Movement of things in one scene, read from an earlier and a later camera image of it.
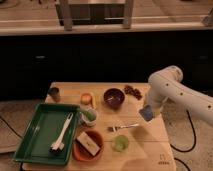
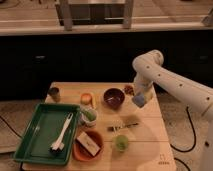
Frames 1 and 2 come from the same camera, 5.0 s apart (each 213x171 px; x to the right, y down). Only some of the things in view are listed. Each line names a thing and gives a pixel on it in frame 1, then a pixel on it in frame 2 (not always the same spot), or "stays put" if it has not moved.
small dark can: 54,93 stays put
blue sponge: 146,112 to 138,99
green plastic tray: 47,127 stays put
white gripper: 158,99 to 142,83
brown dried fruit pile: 135,92 stays put
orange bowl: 80,152 stays put
